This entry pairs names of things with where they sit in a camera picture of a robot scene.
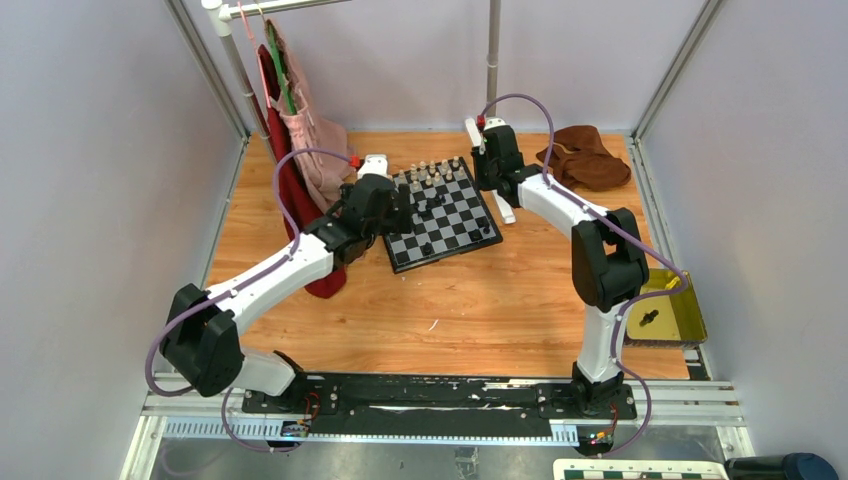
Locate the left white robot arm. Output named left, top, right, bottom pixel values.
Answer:
left=145, top=166, right=412, bottom=413

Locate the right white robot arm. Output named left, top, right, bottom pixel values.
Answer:
left=464, top=116, right=649, bottom=419

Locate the red hanging garment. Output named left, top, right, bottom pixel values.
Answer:
left=258, top=45, right=346, bottom=299

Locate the black white chessboard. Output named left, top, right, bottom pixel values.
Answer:
left=383, top=156, right=503, bottom=274

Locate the brown cloth pile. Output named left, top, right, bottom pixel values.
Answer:
left=548, top=125, right=632, bottom=191

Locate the pink hanging garment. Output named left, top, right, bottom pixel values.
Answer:
left=265, top=20, right=354, bottom=212

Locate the green clothes hanger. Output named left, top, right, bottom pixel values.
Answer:
left=265, top=20, right=298, bottom=115

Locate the black piece in tray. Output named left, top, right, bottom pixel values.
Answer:
left=639, top=309, right=659, bottom=327

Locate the yellow transparent tray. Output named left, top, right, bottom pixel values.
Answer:
left=624, top=271, right=708, bottom=349

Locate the white clothes rack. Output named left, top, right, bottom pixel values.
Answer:
left=201, top=0, right=519, bottom=227

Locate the dark blue object corner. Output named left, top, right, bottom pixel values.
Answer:
left=724, top=453, right=839, bottom=480

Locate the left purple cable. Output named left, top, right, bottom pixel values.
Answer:
left=144, top=148, right=362, bottom=455

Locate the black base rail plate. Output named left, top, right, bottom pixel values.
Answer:
left=241, top=372, right=637, bottom=438

